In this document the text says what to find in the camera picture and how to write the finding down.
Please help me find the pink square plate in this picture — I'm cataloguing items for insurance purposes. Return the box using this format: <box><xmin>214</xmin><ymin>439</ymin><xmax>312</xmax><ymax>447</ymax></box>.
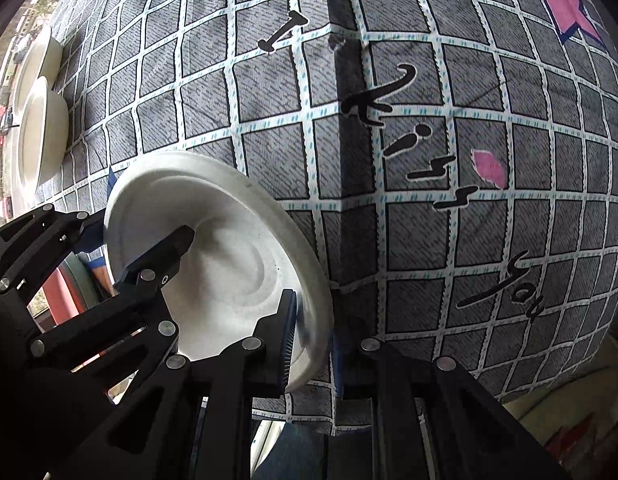
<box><xmin>42</xmin><ymin>263</ymin><xmax>83</xmax><ymax>325</ymax></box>

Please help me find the grey checked star tablecloth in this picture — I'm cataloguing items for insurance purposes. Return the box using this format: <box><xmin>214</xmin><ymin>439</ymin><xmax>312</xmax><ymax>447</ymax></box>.
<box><xmin>35</xmin><ymin>0</ymin><xmax>618</xmax><ymax>436</ymax></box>

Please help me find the green square plate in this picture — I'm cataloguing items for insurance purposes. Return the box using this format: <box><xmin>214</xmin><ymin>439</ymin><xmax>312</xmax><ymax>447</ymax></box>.
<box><xmin>60</xmin><ymin>252</ymin><xmax>109</xmax><ymax>312</ymax></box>

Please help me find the white bowl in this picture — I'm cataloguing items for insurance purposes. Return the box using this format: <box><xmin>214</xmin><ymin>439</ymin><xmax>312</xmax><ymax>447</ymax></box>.
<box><xmin>13</xmin><ymin>25</ymin><xmax>62</xmax><ymax>119</ymax></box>
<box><xmin>104</xmin><ymin>152</ymin><xmax>333</xmax><ymax>391</ymax></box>
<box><xmin>17</xmin><ymin>76</ymin><xmax>69</xmax><ymax>190</ymax></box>

